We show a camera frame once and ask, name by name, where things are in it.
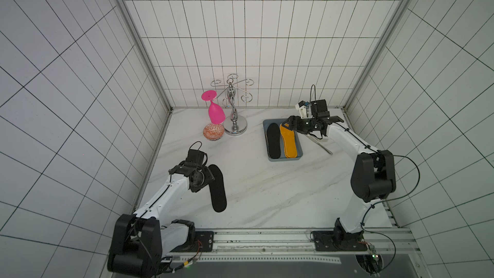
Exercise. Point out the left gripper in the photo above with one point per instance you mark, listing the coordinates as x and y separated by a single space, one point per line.
209 177

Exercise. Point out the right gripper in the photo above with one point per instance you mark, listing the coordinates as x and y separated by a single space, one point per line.
300 123

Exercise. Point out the yellow insole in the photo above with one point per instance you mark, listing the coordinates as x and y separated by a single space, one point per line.
290 146

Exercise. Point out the black insole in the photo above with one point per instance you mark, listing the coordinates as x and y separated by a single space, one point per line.
273 141
217 189

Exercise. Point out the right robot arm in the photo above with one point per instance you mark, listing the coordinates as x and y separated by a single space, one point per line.
373 176

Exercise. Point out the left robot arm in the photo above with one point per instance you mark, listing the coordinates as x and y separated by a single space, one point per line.
143 245

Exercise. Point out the blue grey storage box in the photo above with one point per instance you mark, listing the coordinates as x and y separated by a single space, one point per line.
282 144

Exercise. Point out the silver knife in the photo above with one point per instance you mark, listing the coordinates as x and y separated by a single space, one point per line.
314 140

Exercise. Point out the pink plastic goblet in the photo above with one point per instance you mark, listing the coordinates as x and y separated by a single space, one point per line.
215 111

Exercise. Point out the chrome glass holder stand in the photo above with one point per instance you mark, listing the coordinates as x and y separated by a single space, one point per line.
230 91

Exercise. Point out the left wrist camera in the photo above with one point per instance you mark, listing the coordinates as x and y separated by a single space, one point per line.
197 156

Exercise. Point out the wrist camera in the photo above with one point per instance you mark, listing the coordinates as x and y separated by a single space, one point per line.
197 156
316 108

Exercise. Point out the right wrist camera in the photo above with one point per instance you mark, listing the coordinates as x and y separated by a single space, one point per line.
316 108

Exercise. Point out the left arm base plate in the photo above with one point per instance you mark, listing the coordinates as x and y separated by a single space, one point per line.
201 241

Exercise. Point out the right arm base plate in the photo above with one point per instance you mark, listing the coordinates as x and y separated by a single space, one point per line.
337 241

